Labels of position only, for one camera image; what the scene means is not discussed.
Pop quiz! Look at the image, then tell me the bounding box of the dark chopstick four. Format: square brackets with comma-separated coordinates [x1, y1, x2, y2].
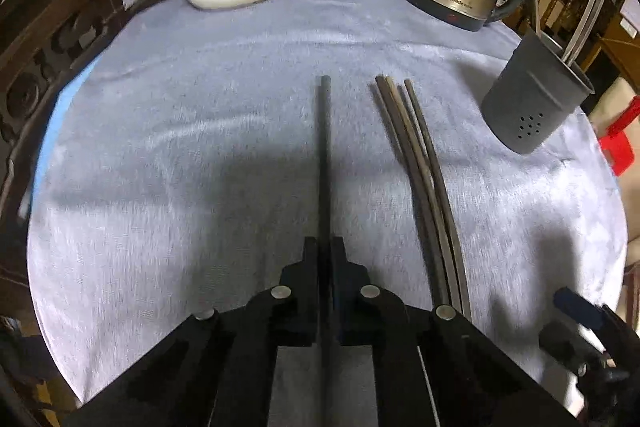
[378, 91, 440, 306]

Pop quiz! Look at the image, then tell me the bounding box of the dark chopstick six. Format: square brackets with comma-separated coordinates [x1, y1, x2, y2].
[405, 79, 472, 320]

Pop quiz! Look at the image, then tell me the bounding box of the dark chopstick two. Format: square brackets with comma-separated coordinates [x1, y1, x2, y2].
[565, 0, 605, 67]

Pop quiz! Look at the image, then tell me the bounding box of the dark chopstick five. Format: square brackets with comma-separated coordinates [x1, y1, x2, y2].
[376, 76, 462, 312]

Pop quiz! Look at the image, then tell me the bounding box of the dark chopstick seven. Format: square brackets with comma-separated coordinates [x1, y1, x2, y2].
[561, 0, 597, 64]

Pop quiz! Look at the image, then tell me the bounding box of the red plastic chair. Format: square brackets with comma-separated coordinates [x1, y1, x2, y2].
[599, 95, 640, 176]

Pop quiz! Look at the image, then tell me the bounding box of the grey towel cloth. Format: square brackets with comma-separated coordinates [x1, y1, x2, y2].
[27, 0, 627, 412]

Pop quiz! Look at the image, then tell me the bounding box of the dark grey utensil holder cup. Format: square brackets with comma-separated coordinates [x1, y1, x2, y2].
[480, 30, 594, 155]

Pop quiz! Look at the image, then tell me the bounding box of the blue table cover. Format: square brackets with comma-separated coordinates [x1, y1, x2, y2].
[30, 53, 104, 203]

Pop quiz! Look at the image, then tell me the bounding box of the dark carved wooden chair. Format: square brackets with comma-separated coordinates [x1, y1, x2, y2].
[0, 0, 187, 228]

